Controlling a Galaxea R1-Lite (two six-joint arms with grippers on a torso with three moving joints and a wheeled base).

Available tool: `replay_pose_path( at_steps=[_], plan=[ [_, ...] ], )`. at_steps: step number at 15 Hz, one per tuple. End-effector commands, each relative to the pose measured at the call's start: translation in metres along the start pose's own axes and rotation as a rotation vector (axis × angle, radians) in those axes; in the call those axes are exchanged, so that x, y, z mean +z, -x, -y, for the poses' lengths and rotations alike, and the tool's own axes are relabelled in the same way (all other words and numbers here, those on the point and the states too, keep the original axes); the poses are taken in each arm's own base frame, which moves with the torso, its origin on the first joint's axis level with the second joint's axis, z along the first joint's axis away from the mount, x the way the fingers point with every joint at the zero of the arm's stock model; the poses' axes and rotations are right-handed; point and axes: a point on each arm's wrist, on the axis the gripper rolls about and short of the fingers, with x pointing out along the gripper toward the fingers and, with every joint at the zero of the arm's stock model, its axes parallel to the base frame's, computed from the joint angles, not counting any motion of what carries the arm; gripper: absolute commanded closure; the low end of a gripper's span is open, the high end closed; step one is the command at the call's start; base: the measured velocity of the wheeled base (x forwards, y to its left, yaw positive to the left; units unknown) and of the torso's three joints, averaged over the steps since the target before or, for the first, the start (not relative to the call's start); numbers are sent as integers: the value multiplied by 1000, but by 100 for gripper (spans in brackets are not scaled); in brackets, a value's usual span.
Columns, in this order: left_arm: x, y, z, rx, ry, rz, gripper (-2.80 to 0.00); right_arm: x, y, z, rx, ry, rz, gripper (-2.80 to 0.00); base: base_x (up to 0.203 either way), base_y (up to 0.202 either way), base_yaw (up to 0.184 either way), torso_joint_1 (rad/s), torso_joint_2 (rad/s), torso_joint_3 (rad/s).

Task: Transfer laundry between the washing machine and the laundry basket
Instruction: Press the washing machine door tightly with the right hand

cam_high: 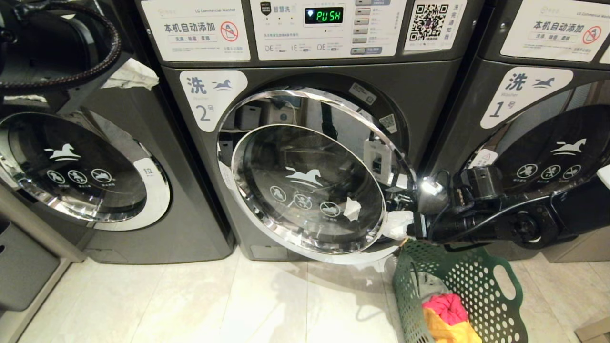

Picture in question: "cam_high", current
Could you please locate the green perforated laundry basket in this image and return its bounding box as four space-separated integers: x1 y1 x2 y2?
393 239 529 343

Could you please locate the round chrome washing machine door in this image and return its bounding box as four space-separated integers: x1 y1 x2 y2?
217 87 418 265
469 82 610 201
0 111 171 232

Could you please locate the yellow garment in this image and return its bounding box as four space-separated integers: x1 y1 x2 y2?
423 307 483 343

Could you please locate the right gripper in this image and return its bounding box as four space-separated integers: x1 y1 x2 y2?
343 196 480 245

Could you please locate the grey garment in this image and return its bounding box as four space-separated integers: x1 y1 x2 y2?
412 271 451 306

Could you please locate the grey front-load washing machine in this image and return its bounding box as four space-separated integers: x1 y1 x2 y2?
0 0 235 265
135 0 487 262
423 0 610 263

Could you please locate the pink garment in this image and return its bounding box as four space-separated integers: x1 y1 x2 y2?
422 293 470 326

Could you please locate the crumpled white paper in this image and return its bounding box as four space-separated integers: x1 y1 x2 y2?
102 58 160 91

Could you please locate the cardboard box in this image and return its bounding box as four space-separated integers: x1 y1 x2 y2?
575 316 610 343

